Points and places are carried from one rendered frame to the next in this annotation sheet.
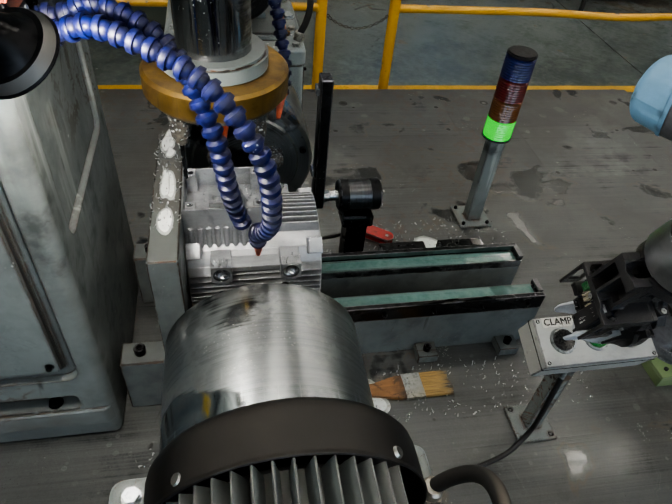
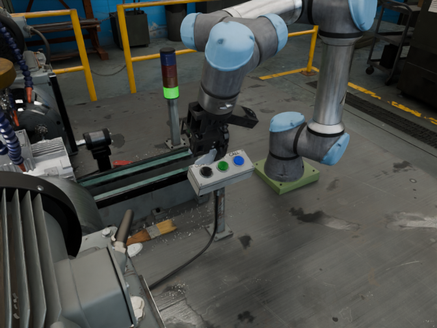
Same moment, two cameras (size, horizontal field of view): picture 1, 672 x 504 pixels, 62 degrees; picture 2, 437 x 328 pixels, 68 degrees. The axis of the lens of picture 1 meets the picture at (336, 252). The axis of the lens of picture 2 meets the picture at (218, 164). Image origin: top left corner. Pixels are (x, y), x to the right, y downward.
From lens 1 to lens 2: 0.25 m
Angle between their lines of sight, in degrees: 14
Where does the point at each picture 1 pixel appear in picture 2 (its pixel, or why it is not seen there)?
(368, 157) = (116, 129)
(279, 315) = not seen: hidden behind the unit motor
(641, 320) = (214, 136)
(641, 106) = (185, 38)
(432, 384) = (164, 227)
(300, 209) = (53, 146)
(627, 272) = (193, 110)
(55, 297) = not seen: outside the picture
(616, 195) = not seen: hidden behind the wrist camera
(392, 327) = (133, 203)
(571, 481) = (244, 250)
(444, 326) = (163, 195)
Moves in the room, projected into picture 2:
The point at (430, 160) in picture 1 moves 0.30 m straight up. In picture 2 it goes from (151, 123) to (142, 63)
